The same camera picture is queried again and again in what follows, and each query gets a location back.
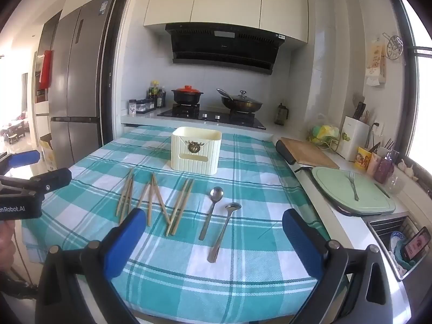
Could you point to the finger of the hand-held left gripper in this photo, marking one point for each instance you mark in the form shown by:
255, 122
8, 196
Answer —
23, 158
50, 179

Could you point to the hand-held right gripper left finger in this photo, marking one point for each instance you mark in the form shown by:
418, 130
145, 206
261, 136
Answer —
125, 243

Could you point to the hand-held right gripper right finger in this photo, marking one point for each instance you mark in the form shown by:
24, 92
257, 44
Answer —
302, 243

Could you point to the stainless steel spoon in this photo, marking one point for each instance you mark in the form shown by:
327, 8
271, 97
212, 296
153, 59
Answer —
233, 207
216, 193

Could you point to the cream ribbed utensil holder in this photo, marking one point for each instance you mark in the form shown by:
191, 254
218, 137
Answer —
189, 162

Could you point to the person's left hand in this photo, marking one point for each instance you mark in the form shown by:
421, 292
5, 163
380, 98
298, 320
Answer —
5, 243

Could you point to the yellow box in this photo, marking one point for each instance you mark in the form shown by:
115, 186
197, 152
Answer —
48, 153

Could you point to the dark wooden furniture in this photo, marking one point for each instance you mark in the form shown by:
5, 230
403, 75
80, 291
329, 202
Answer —
11, 131

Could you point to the green cutting board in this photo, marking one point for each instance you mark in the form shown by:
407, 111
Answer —
334, 189

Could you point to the black rimmed tray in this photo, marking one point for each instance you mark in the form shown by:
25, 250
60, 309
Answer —
301, 169

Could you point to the teal plaid tablecloth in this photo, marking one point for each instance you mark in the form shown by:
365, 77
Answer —
236, 209

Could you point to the steel fork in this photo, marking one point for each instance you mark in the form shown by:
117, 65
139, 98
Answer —
353, 187

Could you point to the stainless steel refrigerator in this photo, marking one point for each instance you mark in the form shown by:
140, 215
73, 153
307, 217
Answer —
77, 91

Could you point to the wooden cutting board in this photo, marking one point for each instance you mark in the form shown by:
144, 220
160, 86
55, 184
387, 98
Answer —
310, 153

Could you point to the red hanging cloth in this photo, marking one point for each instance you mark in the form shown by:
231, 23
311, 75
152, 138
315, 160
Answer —
45, 69

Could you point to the blue white plate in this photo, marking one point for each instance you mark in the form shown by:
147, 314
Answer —
396, 243

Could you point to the yellow printed cup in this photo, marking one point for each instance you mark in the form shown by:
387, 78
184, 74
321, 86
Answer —
362, 158

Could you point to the pink cup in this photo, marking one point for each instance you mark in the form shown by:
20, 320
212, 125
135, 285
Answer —
373, 164

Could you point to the purple bottle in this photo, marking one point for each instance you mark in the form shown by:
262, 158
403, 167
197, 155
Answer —
384, 170

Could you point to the white label spice jar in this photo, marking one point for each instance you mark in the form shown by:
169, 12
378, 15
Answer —
132, 107

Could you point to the clear glass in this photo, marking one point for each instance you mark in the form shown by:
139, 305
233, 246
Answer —
395, 184

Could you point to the sponge rack with cloths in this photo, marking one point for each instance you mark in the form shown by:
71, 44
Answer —
324, 133

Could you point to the smartphone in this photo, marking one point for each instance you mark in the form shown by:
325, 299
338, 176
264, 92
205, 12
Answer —
416, 244

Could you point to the white knife block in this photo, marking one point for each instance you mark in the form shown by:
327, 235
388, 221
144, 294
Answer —
354, 138

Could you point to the spice jar rack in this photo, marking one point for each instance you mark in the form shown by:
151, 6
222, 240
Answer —
145, 105

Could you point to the garlic bulbs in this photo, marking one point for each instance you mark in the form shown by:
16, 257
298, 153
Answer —
405, 168

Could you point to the green cap sauce bottle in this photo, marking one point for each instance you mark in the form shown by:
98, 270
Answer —
154, 91

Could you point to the dark sauce bottle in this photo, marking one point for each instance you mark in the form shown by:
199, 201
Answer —
161, 98

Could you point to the wok with glass lid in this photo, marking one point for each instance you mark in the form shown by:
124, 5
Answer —
241, 105

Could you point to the black gas stove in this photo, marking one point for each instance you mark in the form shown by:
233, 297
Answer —
209, 115

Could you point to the black clay pot orange lid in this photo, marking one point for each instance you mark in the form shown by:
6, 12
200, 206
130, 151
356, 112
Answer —
185, 98

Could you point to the window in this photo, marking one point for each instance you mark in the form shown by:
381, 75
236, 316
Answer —
422, 108

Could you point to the hanging printed bag holder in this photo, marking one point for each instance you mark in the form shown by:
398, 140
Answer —
376, 62

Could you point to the black range hood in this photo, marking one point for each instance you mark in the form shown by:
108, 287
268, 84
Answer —
219, 47

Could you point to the metal steamer rack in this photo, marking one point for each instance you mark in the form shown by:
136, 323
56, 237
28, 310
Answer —
394, 47

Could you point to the cream wall cabinets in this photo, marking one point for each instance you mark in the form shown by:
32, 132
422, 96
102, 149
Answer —
222, 0

